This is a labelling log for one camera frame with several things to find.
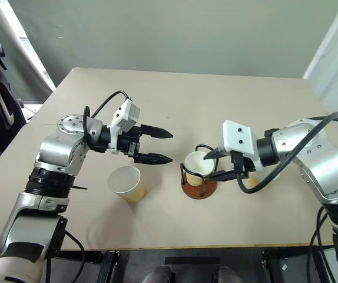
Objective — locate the black table frame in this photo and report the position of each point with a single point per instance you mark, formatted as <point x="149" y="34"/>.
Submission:
<point x="110" y="265"/>

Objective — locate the grey rounded shape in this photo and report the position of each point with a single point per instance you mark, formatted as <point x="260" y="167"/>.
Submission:
<point x="158" y="275"/>
<point x="226" y="275"/>

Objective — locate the white partition panel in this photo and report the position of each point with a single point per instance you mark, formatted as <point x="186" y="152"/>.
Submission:
<point x="331" y="44"/>

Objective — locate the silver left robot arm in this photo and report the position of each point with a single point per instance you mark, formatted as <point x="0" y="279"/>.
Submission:
<point x="57" y="147"/>

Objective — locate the black flat bar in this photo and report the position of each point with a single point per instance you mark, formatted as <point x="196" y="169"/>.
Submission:
<point x="192" y="261"/>

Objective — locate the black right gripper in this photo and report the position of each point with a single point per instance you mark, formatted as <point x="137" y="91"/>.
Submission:
<point x="241" y="165"/>

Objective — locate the white leaning panel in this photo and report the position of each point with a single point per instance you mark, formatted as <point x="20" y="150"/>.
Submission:
<point x="24" y="50"/>

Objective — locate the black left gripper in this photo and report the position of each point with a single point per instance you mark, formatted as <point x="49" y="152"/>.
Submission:
<point x="129" y="143"/>

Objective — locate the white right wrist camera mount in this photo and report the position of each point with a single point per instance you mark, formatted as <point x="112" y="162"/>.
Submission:
<point x="236" y="135"/>

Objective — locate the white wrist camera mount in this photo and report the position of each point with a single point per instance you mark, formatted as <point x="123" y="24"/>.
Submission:
<point x="122" y="115"/>
<point x="236" y="135"/>

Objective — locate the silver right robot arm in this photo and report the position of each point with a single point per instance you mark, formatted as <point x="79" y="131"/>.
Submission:
<point x="310" y="141"/>

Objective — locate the paper cup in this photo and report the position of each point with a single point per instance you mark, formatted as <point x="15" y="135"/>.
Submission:
<point x="197" y="165"/>
<point x="125" y="179"/>
<point x="253" y="180"/>

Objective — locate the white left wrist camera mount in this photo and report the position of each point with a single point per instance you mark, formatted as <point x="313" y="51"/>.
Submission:
<point x="122" y="115"/>

